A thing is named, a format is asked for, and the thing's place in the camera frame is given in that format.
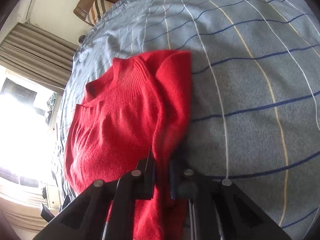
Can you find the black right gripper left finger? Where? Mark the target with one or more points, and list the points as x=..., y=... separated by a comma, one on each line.
x=104, y=210

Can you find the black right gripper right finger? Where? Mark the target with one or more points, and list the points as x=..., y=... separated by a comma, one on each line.
x=219, y=209

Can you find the red knit sweater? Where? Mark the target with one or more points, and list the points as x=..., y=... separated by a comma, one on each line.
x=141, y=105

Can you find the beige curtain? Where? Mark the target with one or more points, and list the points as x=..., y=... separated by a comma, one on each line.
x=39, y=56

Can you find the grey plaid bed cover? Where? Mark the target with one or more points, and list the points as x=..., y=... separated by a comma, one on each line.
x=255, y=103

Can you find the small white round speaker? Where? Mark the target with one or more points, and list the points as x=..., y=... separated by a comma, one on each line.
x=81, y=39

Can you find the striped pillow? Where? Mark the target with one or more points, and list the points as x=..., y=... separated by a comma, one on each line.
x=97, y=10

